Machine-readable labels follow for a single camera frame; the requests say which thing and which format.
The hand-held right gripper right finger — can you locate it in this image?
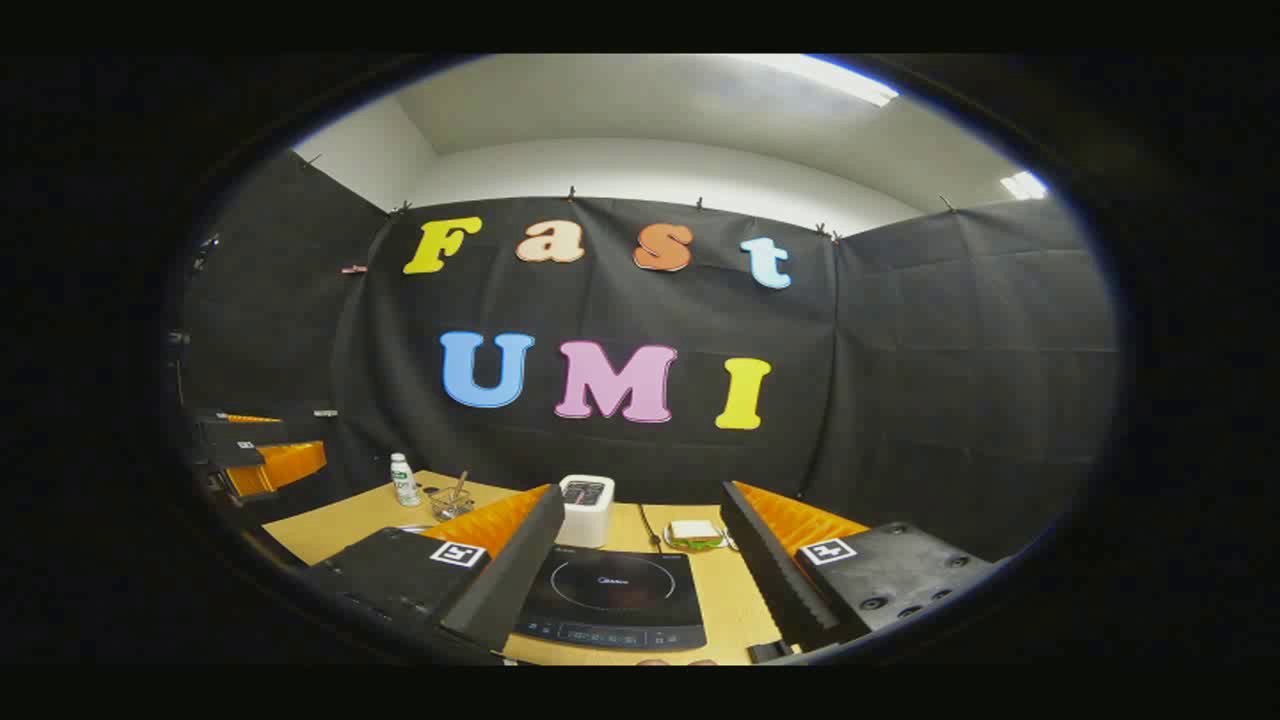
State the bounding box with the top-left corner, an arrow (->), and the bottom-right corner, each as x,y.
720,480 -> 1001,662

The sandwich with lettuce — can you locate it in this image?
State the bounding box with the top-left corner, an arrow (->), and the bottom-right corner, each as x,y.
666,519 -> 725,551

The white toaster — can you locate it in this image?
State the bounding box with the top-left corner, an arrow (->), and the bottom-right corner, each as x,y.
555,474 -> 617,549

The black induction cooktop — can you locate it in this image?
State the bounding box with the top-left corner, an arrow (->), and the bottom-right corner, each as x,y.
513,545 -> 708,653

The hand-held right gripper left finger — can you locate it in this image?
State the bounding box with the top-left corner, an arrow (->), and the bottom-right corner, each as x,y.
300,484 -> 567,663

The black backdrop cloth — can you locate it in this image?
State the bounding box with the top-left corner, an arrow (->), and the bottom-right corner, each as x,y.
178,150 -> 1119,561

